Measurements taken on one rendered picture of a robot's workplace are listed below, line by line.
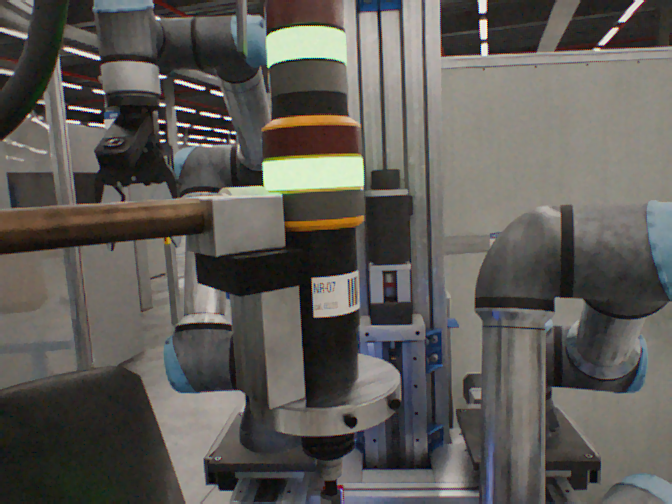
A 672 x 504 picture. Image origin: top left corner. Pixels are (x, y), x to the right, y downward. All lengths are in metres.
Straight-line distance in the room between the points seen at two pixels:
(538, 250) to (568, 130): 1.62
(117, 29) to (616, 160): 1.94
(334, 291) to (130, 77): 0.60
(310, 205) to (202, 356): 0.86
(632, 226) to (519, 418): 0.25
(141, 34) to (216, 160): 0.44
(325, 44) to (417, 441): 1.03
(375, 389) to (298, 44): 0.15
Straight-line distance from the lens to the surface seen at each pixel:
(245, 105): 0.95
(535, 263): 0.65
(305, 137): 0.21
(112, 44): 0.79
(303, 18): 0.22
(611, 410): 2.54
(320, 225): 0.21
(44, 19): 0.20
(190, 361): 1.06
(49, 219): 0.19
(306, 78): 0.22
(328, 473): 0.26
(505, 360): 0.66
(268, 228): 0.20
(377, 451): 1.19
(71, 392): 0.36
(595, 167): 2.30
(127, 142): 0.71
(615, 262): 0.65
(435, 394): 1.24
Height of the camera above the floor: 1.55
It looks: 8 degrees down
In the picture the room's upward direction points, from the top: 3 degrees counter-clockwise
